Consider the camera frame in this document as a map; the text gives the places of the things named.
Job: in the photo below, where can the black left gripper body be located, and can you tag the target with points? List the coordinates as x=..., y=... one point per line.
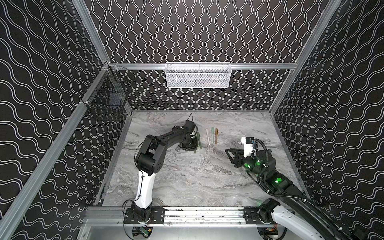
x=192, y=142

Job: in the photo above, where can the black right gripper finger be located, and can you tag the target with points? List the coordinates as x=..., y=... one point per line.
x=234, y=151
x=231, y=155

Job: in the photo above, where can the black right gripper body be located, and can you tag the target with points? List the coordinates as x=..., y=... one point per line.
x=238, y=159

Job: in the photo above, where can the light green pen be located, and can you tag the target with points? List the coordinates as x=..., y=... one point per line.
x=212, y=135

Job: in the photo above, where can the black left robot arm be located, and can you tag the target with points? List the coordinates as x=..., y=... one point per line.
x=150, y=159

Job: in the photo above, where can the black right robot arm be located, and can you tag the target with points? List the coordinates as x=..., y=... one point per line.
x=287, y=205

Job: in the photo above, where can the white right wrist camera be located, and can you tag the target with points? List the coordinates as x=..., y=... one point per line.
x=248, y=143

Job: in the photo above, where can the white wire mesh basket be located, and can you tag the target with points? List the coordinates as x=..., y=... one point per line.
x=194, y=75

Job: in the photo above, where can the black wire mesh basket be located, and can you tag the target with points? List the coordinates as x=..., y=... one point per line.
x=109, y=102

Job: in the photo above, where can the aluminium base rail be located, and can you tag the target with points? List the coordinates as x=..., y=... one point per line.
x=176, y=217

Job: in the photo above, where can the aluminium frame corner post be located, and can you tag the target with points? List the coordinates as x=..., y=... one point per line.
x=89, y=25

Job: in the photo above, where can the aluminium right corner post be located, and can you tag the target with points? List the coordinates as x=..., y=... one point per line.
x=314, y=37

